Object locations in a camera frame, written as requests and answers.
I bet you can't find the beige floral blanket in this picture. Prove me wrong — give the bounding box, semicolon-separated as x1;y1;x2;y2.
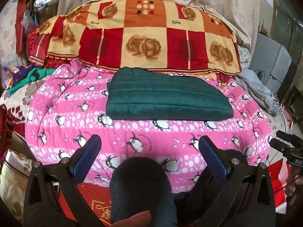
0;76;51;152

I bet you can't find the pale floral sheet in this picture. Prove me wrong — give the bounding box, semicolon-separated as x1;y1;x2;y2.
237;44;252;70

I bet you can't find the person's left leg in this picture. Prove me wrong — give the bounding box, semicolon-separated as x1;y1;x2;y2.
109;157;178;227

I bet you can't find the dark red cloth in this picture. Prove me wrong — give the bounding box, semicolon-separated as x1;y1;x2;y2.
0;105;26;147

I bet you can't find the purple cloth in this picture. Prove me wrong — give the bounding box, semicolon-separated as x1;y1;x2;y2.
1;66;31;88

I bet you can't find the red bag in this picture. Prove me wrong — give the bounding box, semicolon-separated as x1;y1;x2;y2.
266;157;293;214

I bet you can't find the green puffer jacket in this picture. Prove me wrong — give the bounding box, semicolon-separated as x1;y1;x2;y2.
106;67;233;121

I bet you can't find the grey garment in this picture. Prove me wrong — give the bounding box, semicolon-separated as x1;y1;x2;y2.
235;69;283;117

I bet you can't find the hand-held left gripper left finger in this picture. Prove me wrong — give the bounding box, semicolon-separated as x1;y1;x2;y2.
22;134;112;227

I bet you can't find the red box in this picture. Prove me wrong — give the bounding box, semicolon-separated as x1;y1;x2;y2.
15;0;29;55

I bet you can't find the black cable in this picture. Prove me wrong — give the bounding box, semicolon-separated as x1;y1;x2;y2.
254;69;267;82

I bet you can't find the person's left hand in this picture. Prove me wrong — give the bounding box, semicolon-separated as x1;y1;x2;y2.
111;210;152;227

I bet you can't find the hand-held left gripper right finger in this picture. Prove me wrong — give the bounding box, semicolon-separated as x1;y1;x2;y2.
198;136;277;227

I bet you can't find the pink penguin print blanket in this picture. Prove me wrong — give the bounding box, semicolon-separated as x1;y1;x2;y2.
26;60;273;193

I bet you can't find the red patterned floor mat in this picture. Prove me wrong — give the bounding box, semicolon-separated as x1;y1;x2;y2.
58;182;114;227

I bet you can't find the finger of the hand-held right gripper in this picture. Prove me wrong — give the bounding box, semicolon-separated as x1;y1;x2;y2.
270;138;293;153
276;130;295;142

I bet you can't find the green cloth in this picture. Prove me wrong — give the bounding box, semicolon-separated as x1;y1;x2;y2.
9;67;56;94

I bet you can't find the red rose print blanket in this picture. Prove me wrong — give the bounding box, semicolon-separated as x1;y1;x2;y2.
27;0;242;79

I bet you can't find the person's right hand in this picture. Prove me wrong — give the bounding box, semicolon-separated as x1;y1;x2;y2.
285;168;303;204

